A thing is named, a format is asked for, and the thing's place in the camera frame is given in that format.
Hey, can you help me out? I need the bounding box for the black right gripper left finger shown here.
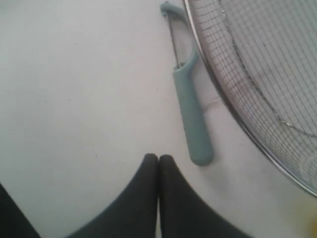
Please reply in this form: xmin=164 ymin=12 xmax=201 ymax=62
xmin=69 ymin=154 xmax=159 ymax=238

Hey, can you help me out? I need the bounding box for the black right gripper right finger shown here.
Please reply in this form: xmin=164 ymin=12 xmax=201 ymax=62
xmin=159 ymin=155 xmax=249 ymax=238

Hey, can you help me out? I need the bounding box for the teal handled peeler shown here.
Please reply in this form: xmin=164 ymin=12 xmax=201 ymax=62
xmin=160 ymin=1 xmax=214 ymax=167

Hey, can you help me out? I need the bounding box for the oval steel mesh basket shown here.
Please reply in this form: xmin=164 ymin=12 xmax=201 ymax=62
xmin=184 ymin=0 xmax=317 ymax=196

